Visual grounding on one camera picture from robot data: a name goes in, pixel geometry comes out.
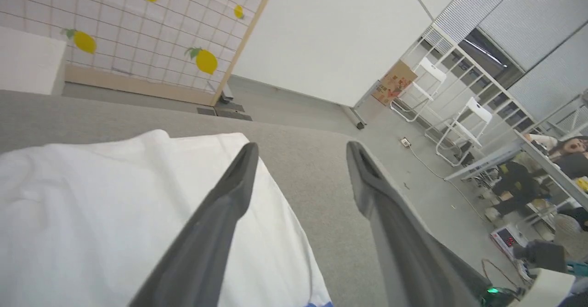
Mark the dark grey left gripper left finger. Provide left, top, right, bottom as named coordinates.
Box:
left=129, top=142, right=260, bottom=307

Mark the white metal shelf rack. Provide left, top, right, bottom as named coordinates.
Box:
left=404, top=22, right=539, bottom=143

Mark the white window blind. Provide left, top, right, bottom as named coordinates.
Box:
left=434, top=0, right=588, bottom=114

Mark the grey floor cable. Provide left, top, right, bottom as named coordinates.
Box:
left=408, top=145, right=488, bottom=221

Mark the white box cabinet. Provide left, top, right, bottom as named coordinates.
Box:
left=0, top=26, right=68, bottom=96

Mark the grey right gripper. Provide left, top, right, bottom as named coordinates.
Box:
left=513, top=240, right=588, bottom=278

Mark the grey long table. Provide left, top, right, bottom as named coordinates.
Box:
left=443, top=130, right=588, bottom=212

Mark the white metal stool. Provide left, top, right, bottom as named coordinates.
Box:
left=390, top=57, right=447, bottom=123
left=435, top=97, right=493, bottom=167

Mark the white device red display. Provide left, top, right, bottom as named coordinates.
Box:
left=490, top=223, right=530, bottom=258

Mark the lemon pattern tiled panel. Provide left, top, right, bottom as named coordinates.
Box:
left=0, top=0, right=282, bottom=107

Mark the brown cardboard box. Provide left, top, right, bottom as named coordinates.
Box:
left=371, top=60, right=418, bottom=107

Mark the black panel base plate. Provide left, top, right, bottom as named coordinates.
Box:
left=197, top=107, right=253, bottom=122

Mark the white and blue garment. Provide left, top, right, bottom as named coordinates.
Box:
left=0, top=129, right=332, bottom=307

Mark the white partition panel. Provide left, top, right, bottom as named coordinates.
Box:
left=231, top=0, right=433, bottom=130

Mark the person in black clothes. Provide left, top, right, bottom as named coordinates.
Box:
left=491, top=135, right=588, bottom=232

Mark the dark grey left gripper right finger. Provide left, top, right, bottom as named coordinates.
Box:
left=347, top=141, right=490, bottom=307

